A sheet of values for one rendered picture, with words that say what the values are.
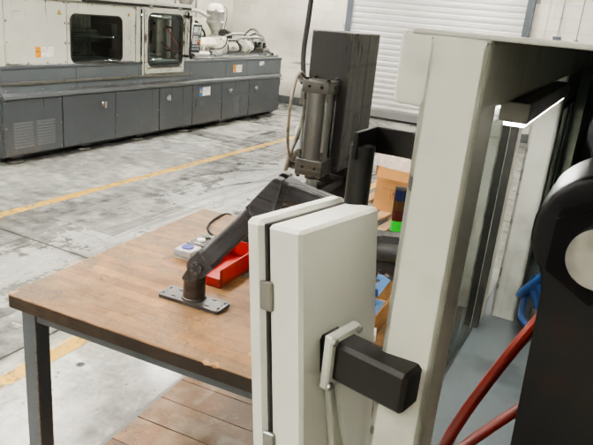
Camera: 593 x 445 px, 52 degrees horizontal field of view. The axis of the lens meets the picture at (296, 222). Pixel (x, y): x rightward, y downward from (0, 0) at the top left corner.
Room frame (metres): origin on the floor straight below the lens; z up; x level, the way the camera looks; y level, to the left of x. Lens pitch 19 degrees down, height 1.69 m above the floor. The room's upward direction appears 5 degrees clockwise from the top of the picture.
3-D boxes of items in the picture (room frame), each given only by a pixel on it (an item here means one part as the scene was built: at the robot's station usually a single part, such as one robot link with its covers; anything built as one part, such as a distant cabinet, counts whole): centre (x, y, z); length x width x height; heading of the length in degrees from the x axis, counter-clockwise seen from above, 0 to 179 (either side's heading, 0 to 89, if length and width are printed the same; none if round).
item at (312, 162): (1.87, -0.03, 1.37); 0.11 x 0.09 x 0.30; 67
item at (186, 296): (1.56, 0.27, 0.94); 0.20 x 0.07 x 0.08; 67
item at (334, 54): (1.98, -0.09, 1.44); 0.17 x 0.13 x 0.42; 157
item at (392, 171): (5.28, -1.00, 0.40); 0.67 x 0.60 x 0.50; 149
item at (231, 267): (1.79, 0.21, 0.93); 0.25 x 0.12 x 0.06; 157
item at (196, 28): (8.48, 1.62, 1.27); 0.23 x 0.18 x 0.38; 64
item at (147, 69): (8.03, 1.83, 1.21); 0.86 x 0.10 x 0.79; 154
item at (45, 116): (8.56, 2.15, 0.49); 5.51 x 1.02 x 0.97; 154
